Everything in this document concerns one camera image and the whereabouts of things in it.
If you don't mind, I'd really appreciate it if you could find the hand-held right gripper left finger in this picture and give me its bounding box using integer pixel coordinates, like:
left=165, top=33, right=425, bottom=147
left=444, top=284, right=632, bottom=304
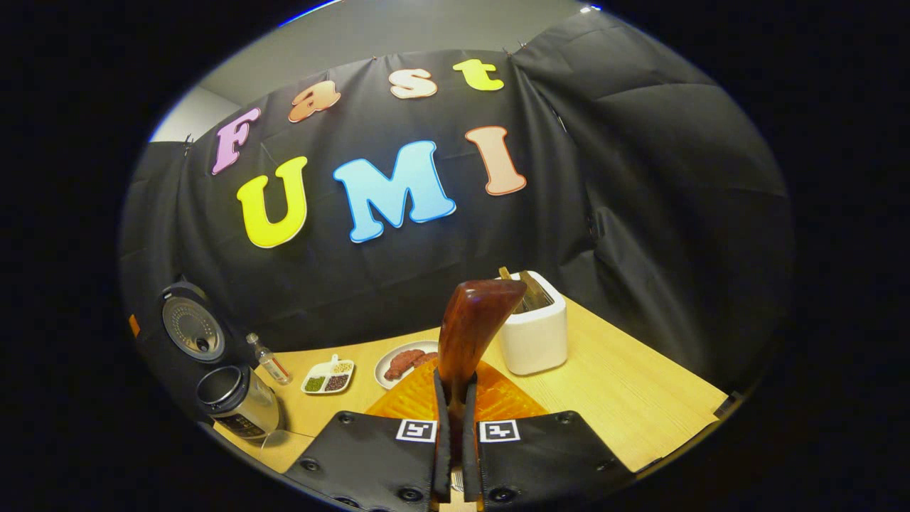
left=284, top=359, right=452, bottom=512

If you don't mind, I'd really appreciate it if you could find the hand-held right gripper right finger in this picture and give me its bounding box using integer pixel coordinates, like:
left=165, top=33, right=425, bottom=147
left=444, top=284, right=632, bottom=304
left=464, top=359, right=633, bottom=511

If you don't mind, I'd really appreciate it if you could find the brown wooden spoon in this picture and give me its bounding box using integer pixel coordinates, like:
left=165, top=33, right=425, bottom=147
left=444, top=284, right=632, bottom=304
left=435, top=279, right=528, bottom=434

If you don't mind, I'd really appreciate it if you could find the grey rice cooker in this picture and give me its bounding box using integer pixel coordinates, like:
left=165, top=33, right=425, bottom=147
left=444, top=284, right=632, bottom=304
left=135, top=281, right=285, bottom=443

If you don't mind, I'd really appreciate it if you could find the round white plate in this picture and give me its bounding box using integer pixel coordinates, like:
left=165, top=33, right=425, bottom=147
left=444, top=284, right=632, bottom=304
left=374, top=340, right=440, bottom=390

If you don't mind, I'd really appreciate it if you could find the white toaster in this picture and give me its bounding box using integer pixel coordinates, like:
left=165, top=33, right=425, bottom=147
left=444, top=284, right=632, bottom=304
left=496, top=270, right=569, bottom=376

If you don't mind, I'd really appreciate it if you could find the white divided grain dish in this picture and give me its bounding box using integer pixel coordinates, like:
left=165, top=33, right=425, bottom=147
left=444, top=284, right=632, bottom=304
left=301, top=354, right=355, bottom=395

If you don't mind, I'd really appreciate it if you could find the small clear glass bottle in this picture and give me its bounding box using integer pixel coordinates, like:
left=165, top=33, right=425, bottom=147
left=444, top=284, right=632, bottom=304
left=246, top=333, right=292, bottom=386

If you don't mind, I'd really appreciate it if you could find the black backdrop cloth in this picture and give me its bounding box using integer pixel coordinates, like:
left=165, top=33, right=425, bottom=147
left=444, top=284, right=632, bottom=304
left=119, top=7, right=796, bottom=399

